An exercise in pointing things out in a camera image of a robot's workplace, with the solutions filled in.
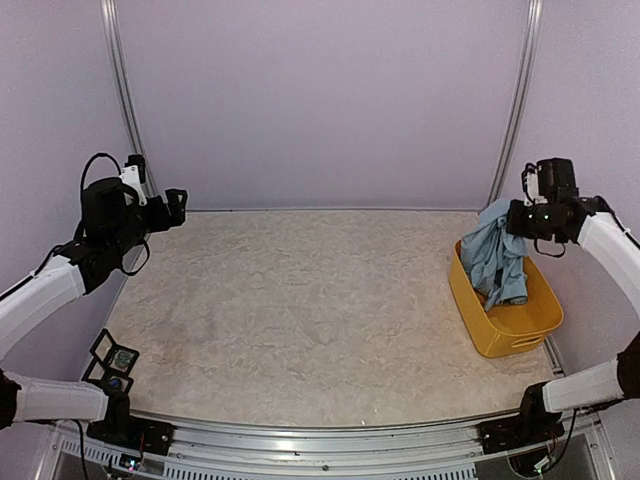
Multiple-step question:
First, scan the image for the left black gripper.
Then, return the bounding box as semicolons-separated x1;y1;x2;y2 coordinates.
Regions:
107;188;187;257

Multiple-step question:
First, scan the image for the light blue printed t-shirt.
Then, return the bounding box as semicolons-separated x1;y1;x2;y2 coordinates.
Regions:
460;199;528;312

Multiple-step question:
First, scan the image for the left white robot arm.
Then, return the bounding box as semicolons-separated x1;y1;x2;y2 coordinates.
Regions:
1;154;188;445

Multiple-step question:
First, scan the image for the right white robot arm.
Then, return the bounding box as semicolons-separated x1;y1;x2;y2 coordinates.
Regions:
507;197;639;444

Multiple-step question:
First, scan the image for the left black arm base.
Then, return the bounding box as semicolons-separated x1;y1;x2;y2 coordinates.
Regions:
87;392;176;456

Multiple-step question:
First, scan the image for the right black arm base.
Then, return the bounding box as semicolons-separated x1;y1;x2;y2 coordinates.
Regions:
477;383;565;454

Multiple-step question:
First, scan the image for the upper black brooch case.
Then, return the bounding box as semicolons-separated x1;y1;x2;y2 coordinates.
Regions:
89;328;140;375

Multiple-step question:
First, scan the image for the black brooch case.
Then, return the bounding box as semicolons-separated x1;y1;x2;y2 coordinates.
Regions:
82;359;134;394
89;328;140;375

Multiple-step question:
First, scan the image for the green brooch in case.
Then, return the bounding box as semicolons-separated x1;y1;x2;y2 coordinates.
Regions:
113;350;132;370

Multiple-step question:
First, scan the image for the lower black brooch case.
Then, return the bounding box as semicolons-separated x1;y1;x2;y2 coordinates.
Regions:
82;359;134;394

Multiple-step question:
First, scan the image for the yellow plastic basket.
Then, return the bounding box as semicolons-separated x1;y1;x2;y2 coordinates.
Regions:
449;244;564;358

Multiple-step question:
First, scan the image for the left aluminium frame post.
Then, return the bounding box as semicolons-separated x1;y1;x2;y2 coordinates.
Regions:
99;0;162;201

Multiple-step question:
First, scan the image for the aluminium frame post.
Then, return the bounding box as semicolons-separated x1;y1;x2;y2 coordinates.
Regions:
99;0;162;201
486;0;544;206

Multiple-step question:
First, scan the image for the front aluminium rail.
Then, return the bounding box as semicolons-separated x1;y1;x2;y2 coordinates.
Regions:
47;409;609;480

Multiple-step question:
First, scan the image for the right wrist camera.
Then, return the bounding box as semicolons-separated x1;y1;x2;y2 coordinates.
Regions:
521;157;579;206

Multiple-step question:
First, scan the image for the right aluminium frame post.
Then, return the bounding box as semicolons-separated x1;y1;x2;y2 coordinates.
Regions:
486;0;544;206

